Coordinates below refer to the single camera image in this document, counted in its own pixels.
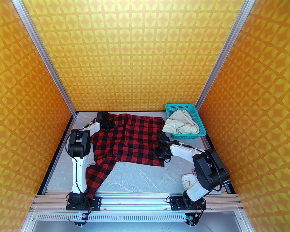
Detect red black plaid shirt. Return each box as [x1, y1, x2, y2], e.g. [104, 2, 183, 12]
[86, 113, 166, 200]

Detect cream drawstring shorts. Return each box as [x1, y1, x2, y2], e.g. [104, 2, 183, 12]
[162, 110, 200, 134]

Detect grey desk calculator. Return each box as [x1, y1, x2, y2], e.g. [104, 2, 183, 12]
[191, 167, 231, 188]

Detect white analog clock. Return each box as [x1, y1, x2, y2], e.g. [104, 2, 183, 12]
[181, 173, 197, 189]

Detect teal plastic basket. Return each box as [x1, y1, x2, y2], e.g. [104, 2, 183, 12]
[165, 103, 207, 139]

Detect perforated metal strip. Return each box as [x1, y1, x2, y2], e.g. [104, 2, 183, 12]
[27, 212, 247, 222]

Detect small electronics board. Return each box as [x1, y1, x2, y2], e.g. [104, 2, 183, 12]
[73, 212, 91, 227]
[184, 212, 200, 227]

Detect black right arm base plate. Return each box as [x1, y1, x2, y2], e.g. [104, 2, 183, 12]
[169, 196, 207, 211]

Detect aluminium mounting rail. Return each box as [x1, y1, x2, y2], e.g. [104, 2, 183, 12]
[29, 192, 246, 212]

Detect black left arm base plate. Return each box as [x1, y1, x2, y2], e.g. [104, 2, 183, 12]
[66, 197, 102, 211]

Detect aluminium frame post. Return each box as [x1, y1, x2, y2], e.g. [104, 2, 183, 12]
[11, 0, 77, 117]
[195, 0, 254, 110]

